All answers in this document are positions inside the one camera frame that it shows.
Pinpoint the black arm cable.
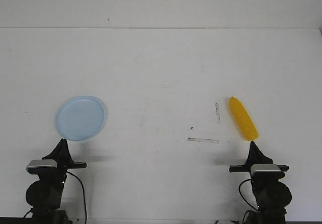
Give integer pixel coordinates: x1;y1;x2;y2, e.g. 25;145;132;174
238;179;258;211
65;171;88;222

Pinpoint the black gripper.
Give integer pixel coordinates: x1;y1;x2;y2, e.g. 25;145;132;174
42;138;87;176
229;141;289;178

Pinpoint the light blue round plate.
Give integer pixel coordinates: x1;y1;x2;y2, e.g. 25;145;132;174
55;96;106;141

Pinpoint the yellow toy corn cob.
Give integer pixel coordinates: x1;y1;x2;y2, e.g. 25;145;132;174
228;97;259;141

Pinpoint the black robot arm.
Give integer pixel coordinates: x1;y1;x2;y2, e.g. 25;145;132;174
26;138;88;223
229;141;292;223

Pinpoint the vertical tape strip on table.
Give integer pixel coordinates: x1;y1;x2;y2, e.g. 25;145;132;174
215;103;221;124

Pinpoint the horizontal tape strip on table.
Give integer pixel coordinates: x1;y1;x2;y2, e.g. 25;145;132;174
187;137;219;143

